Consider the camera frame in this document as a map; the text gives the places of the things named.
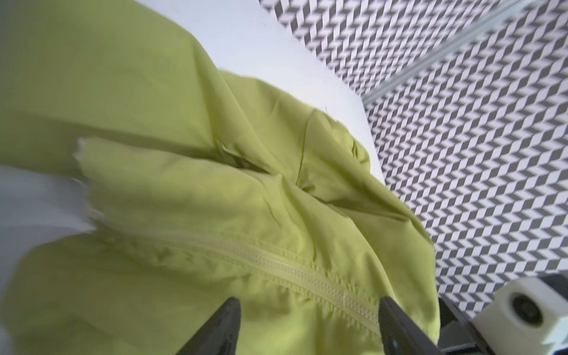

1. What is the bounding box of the green and cream printed jacket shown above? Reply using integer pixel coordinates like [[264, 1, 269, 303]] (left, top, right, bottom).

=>
[[1, 1, 441, 354]]

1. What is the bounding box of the aluminium right corner post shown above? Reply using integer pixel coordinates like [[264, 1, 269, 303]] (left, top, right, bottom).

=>
[[362, 0, 537, 107]]

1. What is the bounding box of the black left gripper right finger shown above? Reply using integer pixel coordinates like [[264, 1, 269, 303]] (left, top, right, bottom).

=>
[[378, 297, 443, 355]]

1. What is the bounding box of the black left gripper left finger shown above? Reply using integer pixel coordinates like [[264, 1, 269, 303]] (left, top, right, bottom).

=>
[[176, 297, 241, 355]]

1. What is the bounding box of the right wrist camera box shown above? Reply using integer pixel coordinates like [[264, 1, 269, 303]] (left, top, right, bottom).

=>
[[473, 272, 567, 355]]

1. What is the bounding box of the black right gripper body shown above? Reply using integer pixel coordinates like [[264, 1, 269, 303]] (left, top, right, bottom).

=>
[[438, 296, 494, 355]]

